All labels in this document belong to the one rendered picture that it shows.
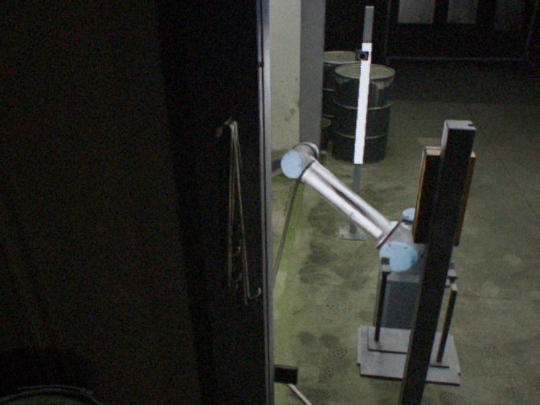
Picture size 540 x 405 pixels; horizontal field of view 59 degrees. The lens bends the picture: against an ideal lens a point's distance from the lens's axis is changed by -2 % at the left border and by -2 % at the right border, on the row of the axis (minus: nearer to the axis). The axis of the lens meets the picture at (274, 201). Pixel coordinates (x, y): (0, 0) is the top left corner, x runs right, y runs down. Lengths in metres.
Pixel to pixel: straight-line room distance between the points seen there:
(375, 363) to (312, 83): 2.89
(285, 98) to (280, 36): 0.51
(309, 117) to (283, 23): 0.81
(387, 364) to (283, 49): 2.97
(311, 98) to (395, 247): 2.35
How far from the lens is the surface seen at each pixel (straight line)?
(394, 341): 1.77
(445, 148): 1.17
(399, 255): 2.11
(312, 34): 4.10
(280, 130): 4.33
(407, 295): 2.37
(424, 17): 8.90
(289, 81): 4.19
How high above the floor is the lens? 2.01
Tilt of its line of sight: 28 degrees down
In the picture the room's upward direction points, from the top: 1 degrees counter-clockwise
